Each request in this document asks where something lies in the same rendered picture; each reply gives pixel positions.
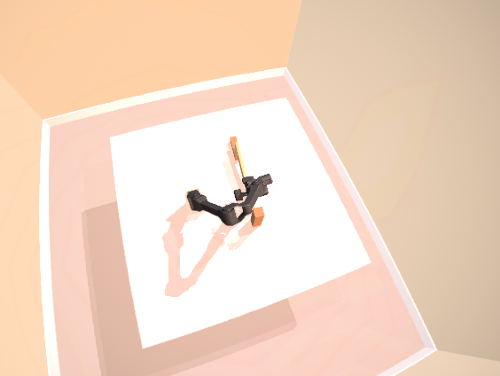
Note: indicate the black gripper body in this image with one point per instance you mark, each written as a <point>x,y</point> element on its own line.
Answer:
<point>239,195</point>

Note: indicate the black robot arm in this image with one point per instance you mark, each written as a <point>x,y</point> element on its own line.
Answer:
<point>227,214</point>

